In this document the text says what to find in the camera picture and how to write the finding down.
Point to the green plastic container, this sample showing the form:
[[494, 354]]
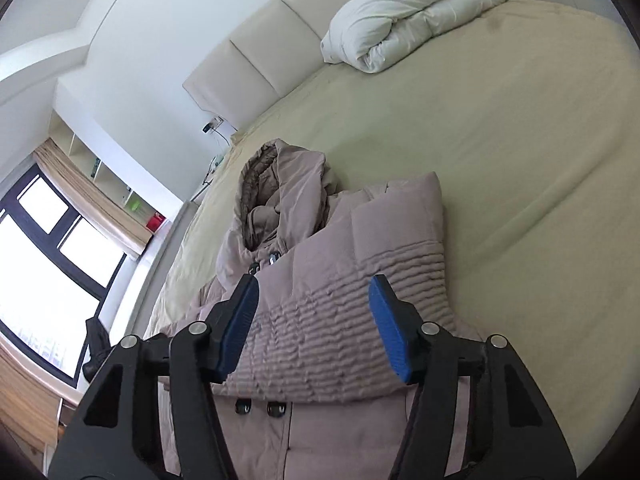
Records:
[[134, 204]]

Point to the small white remote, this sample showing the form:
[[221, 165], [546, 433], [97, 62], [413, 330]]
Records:
[[215, 161]]

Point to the white nightstand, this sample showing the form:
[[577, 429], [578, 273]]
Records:
[[197, 194]]

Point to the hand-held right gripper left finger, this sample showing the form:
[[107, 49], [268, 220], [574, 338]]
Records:
[[241, 322]]

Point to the wall socket with charger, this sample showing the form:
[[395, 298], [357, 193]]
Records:
[[212, 125]]

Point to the white wall shelf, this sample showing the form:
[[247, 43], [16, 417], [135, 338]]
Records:
[[80, 147]]

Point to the mauve padded hooded jacket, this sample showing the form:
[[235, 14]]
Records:
[[320, 270]]

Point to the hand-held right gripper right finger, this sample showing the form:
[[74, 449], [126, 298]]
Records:
[[390, 330]]

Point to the bed with beige sheet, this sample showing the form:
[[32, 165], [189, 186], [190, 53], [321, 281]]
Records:
[[500, 160]]

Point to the white folded duvet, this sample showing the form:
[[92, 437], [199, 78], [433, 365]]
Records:
[[415, 15]]

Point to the black framed window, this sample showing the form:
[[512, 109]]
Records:
[[35, 260]]

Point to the red box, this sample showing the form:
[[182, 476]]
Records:
[[155, 222]]

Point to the beige curtain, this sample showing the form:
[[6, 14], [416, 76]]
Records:
[[90, 195], [25, 400]]

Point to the dark cloth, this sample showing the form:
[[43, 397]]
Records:
[[95, 345]]

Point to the cream padded headboard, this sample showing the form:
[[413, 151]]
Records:
[[260, 55]]

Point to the small green shelf item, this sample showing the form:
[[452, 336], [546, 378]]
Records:
[[95, 166]]

